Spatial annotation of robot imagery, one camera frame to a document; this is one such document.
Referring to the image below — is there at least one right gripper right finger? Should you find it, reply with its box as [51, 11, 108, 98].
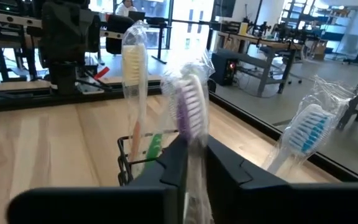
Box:
[205, 136, 358, 224]

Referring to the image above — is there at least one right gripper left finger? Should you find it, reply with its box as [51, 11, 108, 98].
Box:
[6, 136, 189, 224]

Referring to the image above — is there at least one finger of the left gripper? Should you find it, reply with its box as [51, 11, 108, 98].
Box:
[64, 0, 89, 65]
[41, 0, 65, 65]

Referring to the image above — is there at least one black wire basket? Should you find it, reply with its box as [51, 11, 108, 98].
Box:
[116, 129, 180, 187]

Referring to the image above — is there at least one green toothbrush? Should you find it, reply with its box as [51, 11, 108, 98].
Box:
[138, 133, 164, 178]

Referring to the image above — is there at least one dark laptop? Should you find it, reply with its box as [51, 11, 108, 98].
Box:
[127, 11, 146, 22]

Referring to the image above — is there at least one person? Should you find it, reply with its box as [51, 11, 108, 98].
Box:
[115, 0, 138, 17]

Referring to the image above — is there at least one red tag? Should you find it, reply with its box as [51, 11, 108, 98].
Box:
[93, 65, 111, 81]

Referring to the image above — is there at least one black standing desk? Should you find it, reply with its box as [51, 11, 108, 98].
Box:
[144, 17, 211, 65]

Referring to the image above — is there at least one black monitor on pole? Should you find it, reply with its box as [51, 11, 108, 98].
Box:
[214, 0, 237, 18]

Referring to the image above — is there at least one black computer tower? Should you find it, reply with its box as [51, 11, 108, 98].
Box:
[211, 51, 241, 87]

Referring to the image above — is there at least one wooden workbench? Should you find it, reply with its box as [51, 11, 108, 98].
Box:
[216, 30, 304, 97]

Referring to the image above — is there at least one cardboard box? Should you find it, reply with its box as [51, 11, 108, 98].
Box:
[312, 40, 329, 62]

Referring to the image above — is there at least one black aluminium table frame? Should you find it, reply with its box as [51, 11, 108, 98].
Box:
[0, 79, 358, 184]

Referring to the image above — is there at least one black frame bracket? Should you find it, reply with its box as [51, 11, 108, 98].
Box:
[206, 79, 219, 94]

